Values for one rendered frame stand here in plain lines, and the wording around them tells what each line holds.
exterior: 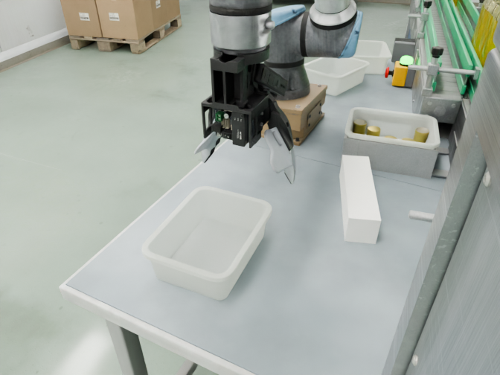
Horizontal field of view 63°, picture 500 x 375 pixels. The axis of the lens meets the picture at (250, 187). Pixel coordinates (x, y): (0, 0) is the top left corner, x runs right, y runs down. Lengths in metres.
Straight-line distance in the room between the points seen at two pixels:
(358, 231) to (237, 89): 0.42
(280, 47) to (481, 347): 1.00
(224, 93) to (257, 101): 0.05
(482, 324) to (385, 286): 0.54
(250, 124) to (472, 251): 0.32
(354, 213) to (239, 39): 0.45
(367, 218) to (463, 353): 0.57
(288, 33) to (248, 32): 0.65
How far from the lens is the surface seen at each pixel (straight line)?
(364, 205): 0.85
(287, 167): 0.59
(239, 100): 0.53
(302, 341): 0.69
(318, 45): 1.14
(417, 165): 1.08
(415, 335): 0.40
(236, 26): 0.50
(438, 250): 0.33
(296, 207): 0.92
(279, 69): 1.18
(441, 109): 1.22
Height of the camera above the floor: 1.31
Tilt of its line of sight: 35 degrees down
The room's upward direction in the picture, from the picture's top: straight up
